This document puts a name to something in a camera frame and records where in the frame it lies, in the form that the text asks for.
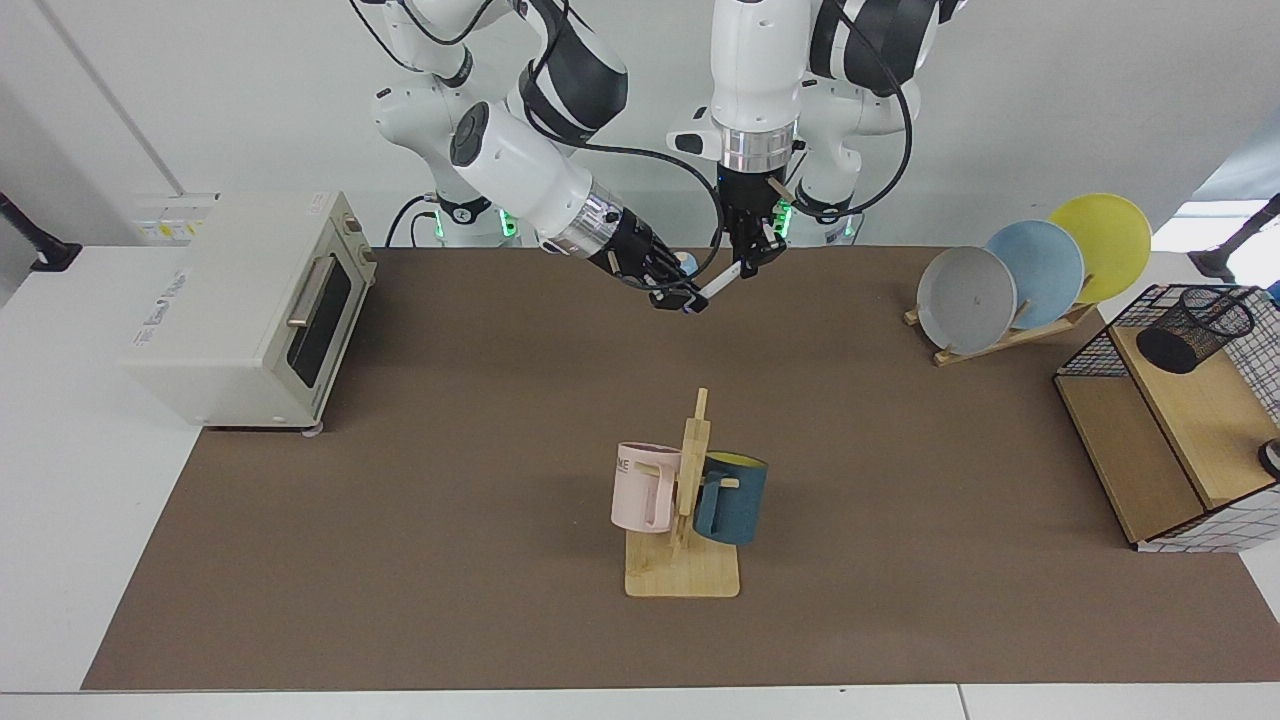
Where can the grey plate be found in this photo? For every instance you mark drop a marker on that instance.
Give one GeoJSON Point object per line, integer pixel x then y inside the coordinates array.
{"type": "Point", "coordinates": [965, 300]}

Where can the yellow plate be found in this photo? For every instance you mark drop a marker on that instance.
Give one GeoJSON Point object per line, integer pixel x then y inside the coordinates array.
{"type": "Point", "coordinates": [1110, 240]}

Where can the pale toaster oven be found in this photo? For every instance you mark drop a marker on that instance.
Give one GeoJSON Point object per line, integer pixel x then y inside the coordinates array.
{"type": "Point", "coordinates": [235, 320]}

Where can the dark teal cup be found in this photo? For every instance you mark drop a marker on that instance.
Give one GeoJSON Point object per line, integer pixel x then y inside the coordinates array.
{"type": "Point", "coordinates": [730, 505]}

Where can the brown table cloth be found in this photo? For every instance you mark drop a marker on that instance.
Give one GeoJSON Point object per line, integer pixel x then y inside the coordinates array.
{"type": "Point", "coordinates": [450, 500]}

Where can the black stand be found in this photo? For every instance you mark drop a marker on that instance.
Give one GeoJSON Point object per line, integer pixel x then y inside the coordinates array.
{"type": "Point", "coordinates": [35, 245]}
{"type": "Point", "coordinates": [1240, 240]}

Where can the pink cup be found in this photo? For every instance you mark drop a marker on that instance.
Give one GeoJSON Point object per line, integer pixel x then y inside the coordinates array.
{"type": "Point", "coordinates": [640, 495]}

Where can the black round object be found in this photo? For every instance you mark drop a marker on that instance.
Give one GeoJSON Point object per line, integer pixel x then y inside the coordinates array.
{"type": "Point", "coordinates": [1272, 458]}

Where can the small blue round bell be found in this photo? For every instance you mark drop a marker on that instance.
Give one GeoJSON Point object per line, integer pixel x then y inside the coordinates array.
{"type": "Point", "coordinates": [686, 262]}

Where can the wooden plate rack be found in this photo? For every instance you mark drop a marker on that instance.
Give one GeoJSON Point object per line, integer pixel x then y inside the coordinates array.
{"type": "Point", "coordinates": [1000, 343]}

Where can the wooden cup stand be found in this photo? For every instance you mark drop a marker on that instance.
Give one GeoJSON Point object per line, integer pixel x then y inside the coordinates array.
{"type": "Point", "coordinates": [685, 575]}

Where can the light blue plate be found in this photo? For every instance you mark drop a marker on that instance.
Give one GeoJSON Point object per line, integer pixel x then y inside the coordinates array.
{"type": "Point", "coordinates": [1045, 265]}

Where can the white socket box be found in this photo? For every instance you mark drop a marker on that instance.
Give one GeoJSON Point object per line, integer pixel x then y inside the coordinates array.
{"type": "Point", "coordinates": [165, 215]}

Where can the black mesh pen holder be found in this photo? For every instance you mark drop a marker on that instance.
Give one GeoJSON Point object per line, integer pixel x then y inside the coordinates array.
{"type": "Point", "coordinates": [1190, 335]}

